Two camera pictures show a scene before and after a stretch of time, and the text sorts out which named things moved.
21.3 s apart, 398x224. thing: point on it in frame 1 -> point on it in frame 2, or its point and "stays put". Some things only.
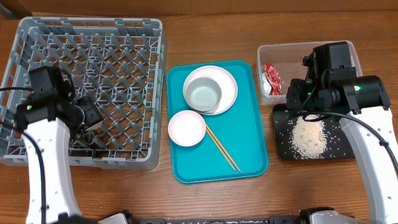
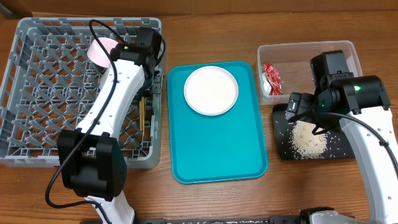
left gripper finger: (91, 112) -> (157, 82)
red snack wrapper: (273, 78) stays put
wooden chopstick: (223, 148) -> (143, 114)
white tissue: (267, 86) stays put
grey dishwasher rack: (119, 63) stays put
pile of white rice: (308, 139) stays put
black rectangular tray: (337, 147) stays put
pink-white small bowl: (186, 128) -> (97, 54)
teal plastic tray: (238, 129) stays put
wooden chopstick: (222, 152) -> (140, 115)
